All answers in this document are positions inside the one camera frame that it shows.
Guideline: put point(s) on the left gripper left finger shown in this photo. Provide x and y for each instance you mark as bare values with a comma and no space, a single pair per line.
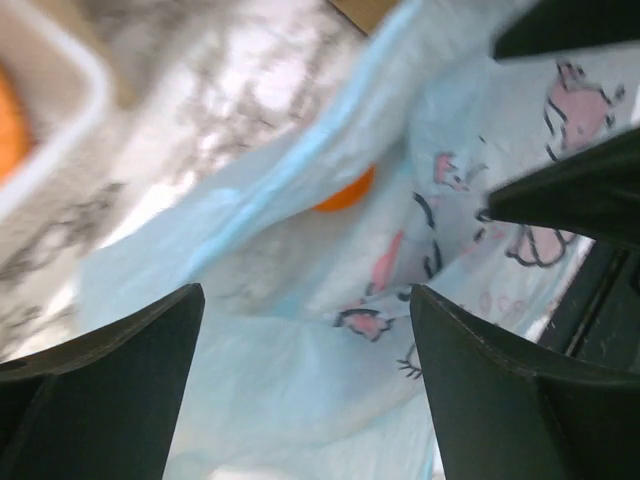
103,405

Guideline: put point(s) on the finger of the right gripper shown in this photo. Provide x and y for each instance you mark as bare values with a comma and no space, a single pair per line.
594,193
552,26

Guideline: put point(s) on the light blue plastic bag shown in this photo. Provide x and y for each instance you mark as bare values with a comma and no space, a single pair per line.
306,365

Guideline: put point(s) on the white plastic tray basket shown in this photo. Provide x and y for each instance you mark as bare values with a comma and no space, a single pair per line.
54,61

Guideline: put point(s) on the orange toy carrot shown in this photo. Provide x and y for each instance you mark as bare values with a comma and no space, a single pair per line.
350,195

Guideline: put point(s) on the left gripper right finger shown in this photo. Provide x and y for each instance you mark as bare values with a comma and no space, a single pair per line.
504,407

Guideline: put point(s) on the brown burlap tote bag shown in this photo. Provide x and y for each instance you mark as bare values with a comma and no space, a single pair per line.
378,18

